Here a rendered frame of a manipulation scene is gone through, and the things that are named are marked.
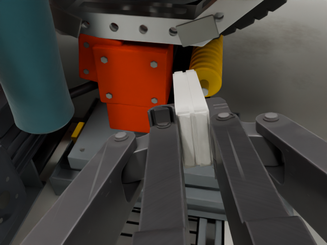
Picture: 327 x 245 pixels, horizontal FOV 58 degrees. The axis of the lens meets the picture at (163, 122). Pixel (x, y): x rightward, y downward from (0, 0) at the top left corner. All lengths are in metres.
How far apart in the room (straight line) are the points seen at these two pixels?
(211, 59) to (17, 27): 0.30
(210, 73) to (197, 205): 0.39
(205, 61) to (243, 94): 0.91
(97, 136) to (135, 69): 0.38
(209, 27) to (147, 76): 0.12
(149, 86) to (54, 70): 0.15
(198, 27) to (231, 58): 1.24
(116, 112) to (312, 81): 1.22
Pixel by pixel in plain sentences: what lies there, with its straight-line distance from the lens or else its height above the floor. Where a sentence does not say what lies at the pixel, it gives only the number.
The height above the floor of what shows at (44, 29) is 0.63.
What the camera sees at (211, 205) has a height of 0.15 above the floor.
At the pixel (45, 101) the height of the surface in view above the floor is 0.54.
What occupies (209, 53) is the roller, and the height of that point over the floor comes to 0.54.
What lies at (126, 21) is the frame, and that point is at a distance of 0.46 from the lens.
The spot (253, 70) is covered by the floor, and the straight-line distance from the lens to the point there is 1.59.
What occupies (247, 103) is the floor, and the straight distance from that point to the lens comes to 1.34.
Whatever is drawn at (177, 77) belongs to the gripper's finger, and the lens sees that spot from 0.18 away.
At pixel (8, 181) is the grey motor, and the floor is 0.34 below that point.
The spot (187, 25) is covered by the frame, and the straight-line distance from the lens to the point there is 0.44.
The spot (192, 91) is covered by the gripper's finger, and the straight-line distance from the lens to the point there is 0.16.
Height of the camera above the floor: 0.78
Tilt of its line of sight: 41 degrees down
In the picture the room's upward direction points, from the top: 1 degrees clockwise
